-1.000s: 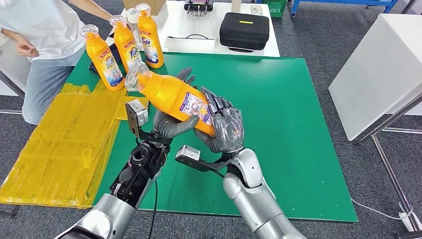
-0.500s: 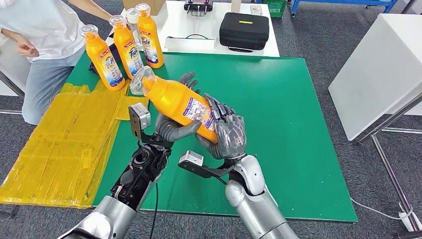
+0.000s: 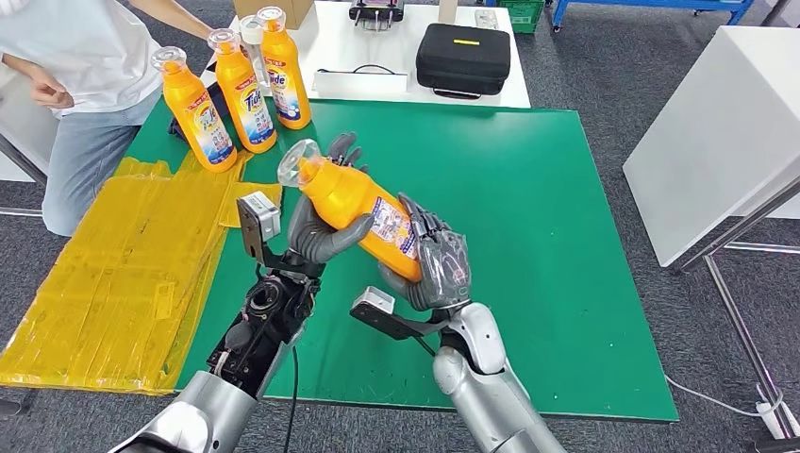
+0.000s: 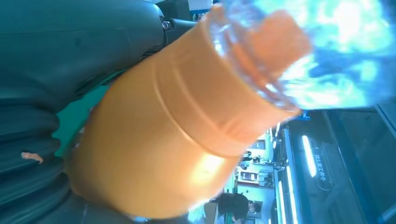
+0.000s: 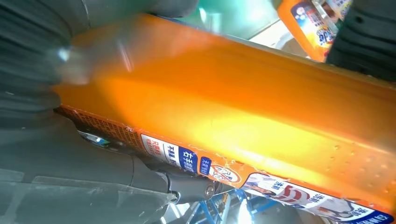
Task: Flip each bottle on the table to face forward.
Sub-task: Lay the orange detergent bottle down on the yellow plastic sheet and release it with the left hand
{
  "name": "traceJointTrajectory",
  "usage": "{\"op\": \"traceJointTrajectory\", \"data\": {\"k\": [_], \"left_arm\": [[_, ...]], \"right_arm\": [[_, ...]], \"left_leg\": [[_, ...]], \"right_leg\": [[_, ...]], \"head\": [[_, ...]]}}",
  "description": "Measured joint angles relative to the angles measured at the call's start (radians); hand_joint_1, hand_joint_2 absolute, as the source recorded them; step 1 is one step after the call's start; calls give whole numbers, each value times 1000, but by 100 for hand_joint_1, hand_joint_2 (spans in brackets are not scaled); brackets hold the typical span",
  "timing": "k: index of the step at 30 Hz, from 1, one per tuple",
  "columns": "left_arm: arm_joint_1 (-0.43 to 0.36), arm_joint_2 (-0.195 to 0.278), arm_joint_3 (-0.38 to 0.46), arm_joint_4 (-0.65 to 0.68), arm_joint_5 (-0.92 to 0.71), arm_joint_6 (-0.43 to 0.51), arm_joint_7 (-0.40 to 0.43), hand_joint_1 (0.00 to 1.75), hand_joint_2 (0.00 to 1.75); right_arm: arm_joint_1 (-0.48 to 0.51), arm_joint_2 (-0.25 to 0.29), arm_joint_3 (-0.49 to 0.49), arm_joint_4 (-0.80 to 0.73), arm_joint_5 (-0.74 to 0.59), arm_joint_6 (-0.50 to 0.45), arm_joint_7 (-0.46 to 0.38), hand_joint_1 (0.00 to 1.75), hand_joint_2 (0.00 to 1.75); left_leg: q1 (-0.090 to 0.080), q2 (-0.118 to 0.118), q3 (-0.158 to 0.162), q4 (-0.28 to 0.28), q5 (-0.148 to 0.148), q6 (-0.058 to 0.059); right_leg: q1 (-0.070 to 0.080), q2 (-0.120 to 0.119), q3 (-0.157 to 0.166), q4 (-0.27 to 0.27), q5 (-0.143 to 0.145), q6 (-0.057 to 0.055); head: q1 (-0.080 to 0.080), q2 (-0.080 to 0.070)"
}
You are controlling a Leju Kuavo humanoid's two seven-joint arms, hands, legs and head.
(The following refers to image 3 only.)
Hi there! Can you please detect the person's right hand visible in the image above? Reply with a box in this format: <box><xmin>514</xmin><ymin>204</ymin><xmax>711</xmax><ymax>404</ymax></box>
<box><xmin>27</xmin><ymin>65</ymin><xmax>76</xmax><ymax>110</ymax></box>

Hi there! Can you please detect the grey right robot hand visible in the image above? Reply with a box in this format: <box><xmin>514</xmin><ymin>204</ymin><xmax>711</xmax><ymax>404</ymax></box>
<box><xmin>377</xmin><ymin>192</ymin><xmax>474</xmax><ymax>312</ymax></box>

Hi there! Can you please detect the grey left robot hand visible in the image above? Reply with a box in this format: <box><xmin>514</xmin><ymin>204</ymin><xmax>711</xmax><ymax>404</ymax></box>
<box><xmin>287</xmin><ymin>131</ymin><xmax>376</xmax><ymax>266</ymax></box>

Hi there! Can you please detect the orange detergent bottle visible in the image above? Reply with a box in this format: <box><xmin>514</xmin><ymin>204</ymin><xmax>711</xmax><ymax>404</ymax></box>
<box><xmin>207</xmin><ymin>28</ymin><xmax>278</xmax><ymax>155</ymax></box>
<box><xmin>276</xmin><ymin>138</ymin><xmax>425</xmax><ymax>284</ymax></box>
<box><xmin>256</xmin><ymin>6</ymin><xmax>312</xmax><ymax>131</ymax></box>
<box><xmin>151</xmin><ymin>45</ymin><xmax>239</xmax><ymax>174</ymax></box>

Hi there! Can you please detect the clear water bottle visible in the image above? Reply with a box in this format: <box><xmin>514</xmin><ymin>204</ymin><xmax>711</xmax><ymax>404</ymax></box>
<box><xmin>240</xmin><ymin>14</ymin><xmax>274</xmax><ymax>89</ymax></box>

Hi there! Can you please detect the white side table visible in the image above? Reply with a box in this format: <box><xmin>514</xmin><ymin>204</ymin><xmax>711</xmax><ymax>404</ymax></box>
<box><xmin>623</xmin><ymin>25</ymin><xmax>800</xmax><ymax>269</ymax></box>
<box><xmin>0</xmin><ymin>62</ymin><xmax>60</xmax><ymax>184</ymax></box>

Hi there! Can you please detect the person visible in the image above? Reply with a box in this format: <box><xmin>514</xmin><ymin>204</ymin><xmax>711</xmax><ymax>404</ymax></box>
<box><xmin>0</xmin><ymin>0</ymin><xmax>217</xmax><ymax>238</ymax></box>

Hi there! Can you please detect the green table mat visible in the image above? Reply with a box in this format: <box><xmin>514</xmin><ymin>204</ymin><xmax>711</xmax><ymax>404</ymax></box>
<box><xmin>125</xmin><ymin>93</ymin><xmax>680</xmax><ymax>425</ymax></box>

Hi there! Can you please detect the blue tablet case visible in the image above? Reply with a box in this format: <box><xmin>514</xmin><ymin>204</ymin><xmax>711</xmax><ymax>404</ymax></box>
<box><xmin>167</xmin><ymin>81</ymin><xmax>230</xmax><ymax>143</ymax></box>

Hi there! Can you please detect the yellow taped cardboard sheet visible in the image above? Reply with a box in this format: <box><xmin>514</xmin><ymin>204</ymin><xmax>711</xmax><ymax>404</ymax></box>
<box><xmin>0</xmin><ymin>149</ymin><xmax>284</xmax><ymax>396</ymax></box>

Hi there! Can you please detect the black carrying case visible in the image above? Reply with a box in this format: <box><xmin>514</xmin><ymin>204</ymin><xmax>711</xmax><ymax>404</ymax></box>
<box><xmin>415</xmin><ymin>24</ymin><xmax>512</xmax><ymax>101</ymax></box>

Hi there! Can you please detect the black controller device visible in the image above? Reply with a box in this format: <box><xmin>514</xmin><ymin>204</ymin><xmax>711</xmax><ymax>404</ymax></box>
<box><xmin>348</xmin><ymin>0</ymin><xmax>406</xmax><ymax>32</ymax></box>

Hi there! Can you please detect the brown cardboard box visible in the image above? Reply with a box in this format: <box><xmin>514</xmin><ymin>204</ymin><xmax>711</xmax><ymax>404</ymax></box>
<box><xmin>232</xmin><ymin>0</ymin><xmax>316</xmax><ymax>30</ymax></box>

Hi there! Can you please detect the green plastic crate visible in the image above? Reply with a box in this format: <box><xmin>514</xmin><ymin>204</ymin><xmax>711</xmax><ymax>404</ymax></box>
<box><xmin>496</xmin><ymin>0</ymin><xmax>546</xmax><ymax>34</ymax></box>

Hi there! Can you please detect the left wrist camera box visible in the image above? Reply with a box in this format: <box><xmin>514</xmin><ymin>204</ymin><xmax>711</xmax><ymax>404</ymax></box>
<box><xmin>236</xmin><ymin>192</ymin><xmax>282</xmax><ymax>265</ymax></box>

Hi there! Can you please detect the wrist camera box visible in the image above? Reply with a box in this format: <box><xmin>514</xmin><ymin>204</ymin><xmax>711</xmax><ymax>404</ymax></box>
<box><xmin>349</xmin><ymin>286</ymin><xmax>448</xmax><ymax>342</ymax></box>
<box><xmin>236</xmin><ymin>192</ymin><xmax>282</xmax><ymax>265</ymax></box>

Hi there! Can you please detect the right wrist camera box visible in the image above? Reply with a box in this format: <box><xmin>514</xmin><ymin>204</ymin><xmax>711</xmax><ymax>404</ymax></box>
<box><xmin>349</xmin><ymin>286</ymin><xmax>448</xmax><ymax>342</ymax></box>

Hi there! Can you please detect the metal table leg frame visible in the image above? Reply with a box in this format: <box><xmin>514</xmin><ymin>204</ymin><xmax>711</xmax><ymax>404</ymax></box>
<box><xmin>0</xmin><ymin>134</ymin><xmax>48</xmax><ymax>189</ymax></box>
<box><xmin>677</xmin><ymin>175</ymin><xmax>800</xmax><ymax>439</ymax></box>

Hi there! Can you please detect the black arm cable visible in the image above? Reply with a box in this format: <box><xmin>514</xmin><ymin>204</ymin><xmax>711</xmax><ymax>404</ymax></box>
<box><xmin>284</xmin><ymin>346</ymin><xmax>300</xmax><ymax>453</ymax></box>

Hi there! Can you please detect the thin black cable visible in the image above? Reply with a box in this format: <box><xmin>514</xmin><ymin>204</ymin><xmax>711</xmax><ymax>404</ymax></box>
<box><xmin>316</xmin><ymin>63</ymin><xmax>408</xmax><ymax>76</ymax></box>

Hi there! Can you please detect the blue rack frame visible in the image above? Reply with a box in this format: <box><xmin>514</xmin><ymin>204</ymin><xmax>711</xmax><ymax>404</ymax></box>
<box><xmin>551</xmin><ymin>0</ymin><xmax>755</xmax><ymax>32</ymax></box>

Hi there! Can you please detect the white floor cable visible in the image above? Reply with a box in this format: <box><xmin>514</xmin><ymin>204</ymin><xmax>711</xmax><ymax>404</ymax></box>
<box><xmin>663</xmin><ymin>374</ymin><xmax>786</xmax><ymax>419</ymax></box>

